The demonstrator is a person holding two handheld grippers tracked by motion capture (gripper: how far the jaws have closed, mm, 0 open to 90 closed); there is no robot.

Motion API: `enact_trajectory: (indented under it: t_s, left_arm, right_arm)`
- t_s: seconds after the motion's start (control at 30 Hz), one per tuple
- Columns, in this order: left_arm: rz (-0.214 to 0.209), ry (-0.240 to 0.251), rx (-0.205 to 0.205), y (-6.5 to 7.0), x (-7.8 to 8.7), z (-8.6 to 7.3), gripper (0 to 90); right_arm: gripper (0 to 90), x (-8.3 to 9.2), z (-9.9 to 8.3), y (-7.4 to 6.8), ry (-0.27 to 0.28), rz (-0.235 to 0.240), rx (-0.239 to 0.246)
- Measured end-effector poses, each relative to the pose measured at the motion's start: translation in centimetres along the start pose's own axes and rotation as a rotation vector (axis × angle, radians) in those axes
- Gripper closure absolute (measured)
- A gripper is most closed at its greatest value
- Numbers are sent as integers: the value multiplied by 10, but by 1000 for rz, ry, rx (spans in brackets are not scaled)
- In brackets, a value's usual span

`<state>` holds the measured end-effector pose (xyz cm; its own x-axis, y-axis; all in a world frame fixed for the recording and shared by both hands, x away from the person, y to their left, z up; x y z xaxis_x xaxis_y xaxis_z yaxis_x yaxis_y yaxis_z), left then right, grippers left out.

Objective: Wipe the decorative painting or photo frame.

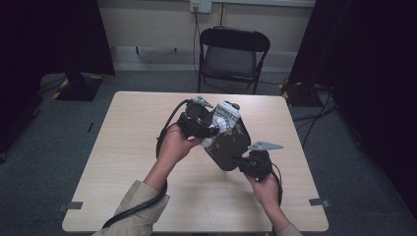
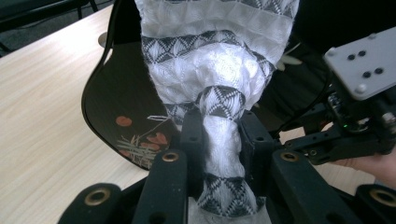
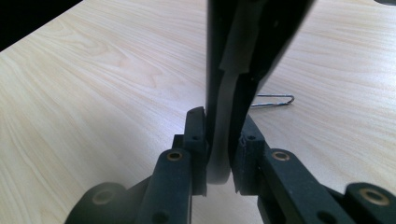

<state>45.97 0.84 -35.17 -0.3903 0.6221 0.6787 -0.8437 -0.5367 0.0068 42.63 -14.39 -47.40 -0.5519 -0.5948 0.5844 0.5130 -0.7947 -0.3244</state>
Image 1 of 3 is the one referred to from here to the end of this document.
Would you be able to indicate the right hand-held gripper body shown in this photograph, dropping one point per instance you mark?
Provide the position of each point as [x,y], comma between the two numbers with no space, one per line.
[259,160]

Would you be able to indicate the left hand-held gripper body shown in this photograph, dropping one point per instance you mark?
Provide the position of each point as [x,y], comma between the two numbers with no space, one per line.
[195,118]

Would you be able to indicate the black floral bag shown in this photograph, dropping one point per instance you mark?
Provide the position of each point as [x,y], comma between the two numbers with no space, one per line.
[229,147]

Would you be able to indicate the white checked cloth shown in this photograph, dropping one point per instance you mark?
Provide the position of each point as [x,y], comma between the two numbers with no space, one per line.
[224,119]

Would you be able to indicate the person's right hand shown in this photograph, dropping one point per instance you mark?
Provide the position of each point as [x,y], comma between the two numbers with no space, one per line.
[265,191]

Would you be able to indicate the person's left hand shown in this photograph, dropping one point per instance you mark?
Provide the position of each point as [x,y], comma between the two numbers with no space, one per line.
[175,147]

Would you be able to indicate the black folding chair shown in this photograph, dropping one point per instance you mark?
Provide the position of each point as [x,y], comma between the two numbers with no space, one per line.
[231,55]

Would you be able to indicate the grey tape strip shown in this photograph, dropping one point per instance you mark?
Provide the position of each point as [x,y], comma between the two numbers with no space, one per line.
[73,206]
[319,202]

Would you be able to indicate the black stand base yellow stripes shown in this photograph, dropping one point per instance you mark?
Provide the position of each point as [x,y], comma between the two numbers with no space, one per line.
[80,87]
[300,95]

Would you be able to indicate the small black floor strip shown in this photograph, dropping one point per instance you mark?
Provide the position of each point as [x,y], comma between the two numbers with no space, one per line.
[90,127]

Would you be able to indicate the black curtain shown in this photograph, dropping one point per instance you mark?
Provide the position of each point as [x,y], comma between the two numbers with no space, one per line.
[49,49]
[370,82]

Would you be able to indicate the grey wall bar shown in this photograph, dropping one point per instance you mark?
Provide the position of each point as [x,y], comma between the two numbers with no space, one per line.
[157,49]

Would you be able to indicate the white wall socket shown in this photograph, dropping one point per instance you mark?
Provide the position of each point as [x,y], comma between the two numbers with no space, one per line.
[201,6]

